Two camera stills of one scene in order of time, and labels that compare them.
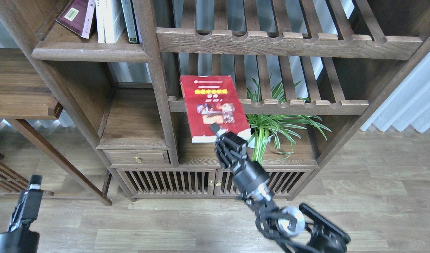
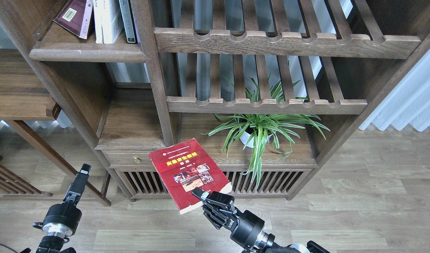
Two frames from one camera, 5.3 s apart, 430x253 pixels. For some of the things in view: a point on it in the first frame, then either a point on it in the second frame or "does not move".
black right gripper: (250, 178) to (247, 228)
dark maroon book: (77, 16) does not move
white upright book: (114, 20) does not move
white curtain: (415, 101) does not move
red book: (210, 99) to (184, 166)
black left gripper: (21, 240) to (61, 220)
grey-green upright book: (130, 21) does not move
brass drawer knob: (138, 159) does not move
